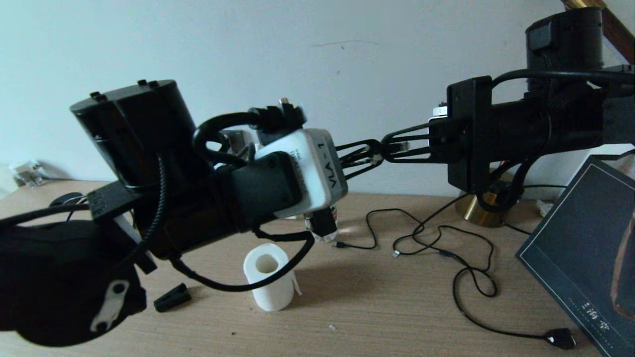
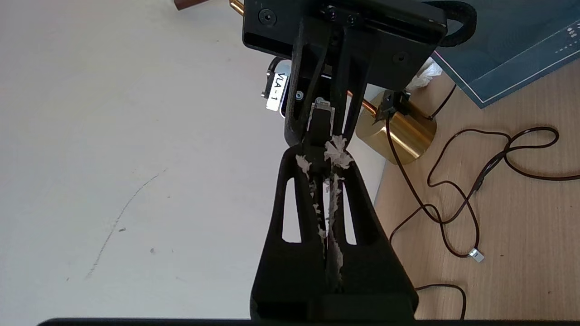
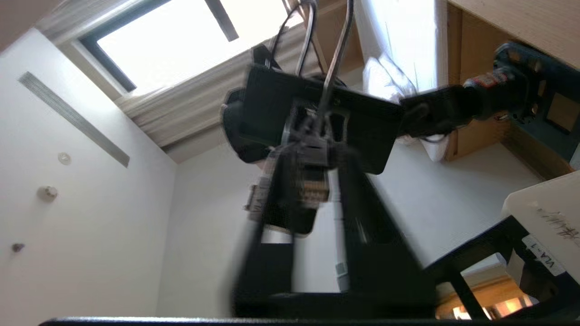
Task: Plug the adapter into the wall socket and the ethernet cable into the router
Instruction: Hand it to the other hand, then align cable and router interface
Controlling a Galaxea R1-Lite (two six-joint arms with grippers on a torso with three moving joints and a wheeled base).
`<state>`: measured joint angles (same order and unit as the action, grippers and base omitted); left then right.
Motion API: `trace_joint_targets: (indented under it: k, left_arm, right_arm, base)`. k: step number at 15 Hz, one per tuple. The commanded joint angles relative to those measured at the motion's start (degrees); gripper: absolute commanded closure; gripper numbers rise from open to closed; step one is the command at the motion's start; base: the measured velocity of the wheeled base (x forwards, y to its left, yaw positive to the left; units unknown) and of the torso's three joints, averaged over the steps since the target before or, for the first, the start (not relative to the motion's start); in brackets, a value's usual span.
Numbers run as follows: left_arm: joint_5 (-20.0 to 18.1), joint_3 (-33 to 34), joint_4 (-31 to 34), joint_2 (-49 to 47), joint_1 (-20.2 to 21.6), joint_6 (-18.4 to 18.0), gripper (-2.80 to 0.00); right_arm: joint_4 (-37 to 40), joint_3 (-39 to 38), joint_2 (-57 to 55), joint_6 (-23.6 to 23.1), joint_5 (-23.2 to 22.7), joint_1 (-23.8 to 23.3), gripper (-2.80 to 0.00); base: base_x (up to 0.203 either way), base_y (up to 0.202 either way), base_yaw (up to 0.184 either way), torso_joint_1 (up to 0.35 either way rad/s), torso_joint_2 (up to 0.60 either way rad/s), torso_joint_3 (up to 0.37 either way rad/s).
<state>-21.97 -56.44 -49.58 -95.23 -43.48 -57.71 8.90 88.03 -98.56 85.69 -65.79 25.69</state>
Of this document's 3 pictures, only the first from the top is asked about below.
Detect black power block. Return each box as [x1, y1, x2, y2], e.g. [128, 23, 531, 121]
[491, 181, 522, 201]

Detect water bottle red cap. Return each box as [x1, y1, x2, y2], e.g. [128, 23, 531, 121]
[305, 203, 339, 243]

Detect brass desk lamp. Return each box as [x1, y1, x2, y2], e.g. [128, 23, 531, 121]
[455, 0, 635, 228]

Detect white toilet paper roll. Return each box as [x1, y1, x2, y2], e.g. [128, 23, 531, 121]
[243, 243, 302, 312]

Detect black plastic clip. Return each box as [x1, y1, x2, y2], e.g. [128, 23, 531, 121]
[154, 283, 192, 313]

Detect dark gift bag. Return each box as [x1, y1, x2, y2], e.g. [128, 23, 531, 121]
[516, 155, 635, 357]

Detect black desk grommet cover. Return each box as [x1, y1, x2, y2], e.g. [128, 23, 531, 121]
[50, 192, 84, 208]

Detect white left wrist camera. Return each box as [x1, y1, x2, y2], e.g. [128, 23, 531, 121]
[255, 128, 349, 219]

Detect grey wall socket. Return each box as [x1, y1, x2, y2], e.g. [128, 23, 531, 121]
[221, 130, 251, 147]

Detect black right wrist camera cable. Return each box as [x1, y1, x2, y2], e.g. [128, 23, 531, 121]
[484, 69, 635, 215]

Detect black cable silver connector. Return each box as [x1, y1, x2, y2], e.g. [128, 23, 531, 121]
[392, 187, 497, 258]

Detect brown ribbon bag handle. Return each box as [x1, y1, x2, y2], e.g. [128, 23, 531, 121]
[611, 208, 635, 320]

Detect black lamp power cord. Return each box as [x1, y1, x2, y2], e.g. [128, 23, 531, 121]
[333, 209, 577, 350]

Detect small white object by wall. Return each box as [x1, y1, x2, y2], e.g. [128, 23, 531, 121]
[10, 160, 48, 186]

